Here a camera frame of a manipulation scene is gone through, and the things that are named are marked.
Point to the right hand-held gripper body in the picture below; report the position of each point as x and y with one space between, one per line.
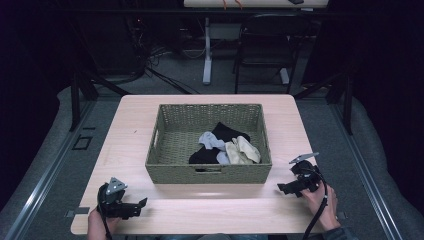
308 176

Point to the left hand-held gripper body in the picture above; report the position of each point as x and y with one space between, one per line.
111 200

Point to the person's left hand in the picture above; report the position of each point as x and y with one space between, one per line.
96 226

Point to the person's right hand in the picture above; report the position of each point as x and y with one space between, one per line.
326 210

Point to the grey tape strip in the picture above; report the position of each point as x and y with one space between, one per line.
78 211

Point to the cream sock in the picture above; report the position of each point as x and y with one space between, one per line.
245 151

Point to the green woven basket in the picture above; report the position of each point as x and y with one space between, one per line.
176 140

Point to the black metal stand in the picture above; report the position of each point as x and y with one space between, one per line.
76 100
348 106

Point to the black sock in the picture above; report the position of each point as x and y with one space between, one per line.
203 156
230 131

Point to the light grey sock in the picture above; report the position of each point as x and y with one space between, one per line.
210 139

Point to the black folding chair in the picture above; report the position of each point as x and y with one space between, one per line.
266 50

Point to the desk with white legs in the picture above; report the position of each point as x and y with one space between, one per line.
208 50

